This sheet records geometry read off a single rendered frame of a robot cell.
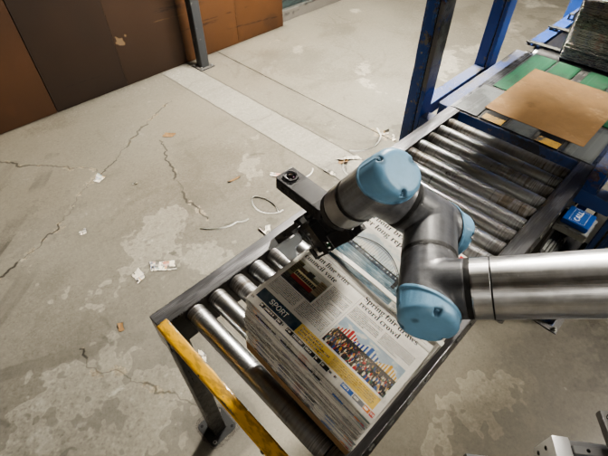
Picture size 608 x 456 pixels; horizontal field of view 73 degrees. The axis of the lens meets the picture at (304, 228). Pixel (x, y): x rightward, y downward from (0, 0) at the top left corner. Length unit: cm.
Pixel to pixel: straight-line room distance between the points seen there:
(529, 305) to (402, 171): 22
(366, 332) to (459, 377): 122
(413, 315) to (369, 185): 17
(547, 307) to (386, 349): 29
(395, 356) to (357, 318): 9
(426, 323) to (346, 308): 24
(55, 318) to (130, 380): 52
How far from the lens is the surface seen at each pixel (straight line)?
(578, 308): 52
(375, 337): 72
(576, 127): 187
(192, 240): 229
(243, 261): 111
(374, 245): 81
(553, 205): 145
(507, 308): 52
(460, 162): 150
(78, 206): 272
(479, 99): 188
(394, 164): 55
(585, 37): 235
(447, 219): 60
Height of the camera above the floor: 166
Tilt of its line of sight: 47 degrees down
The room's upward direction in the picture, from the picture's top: straight up
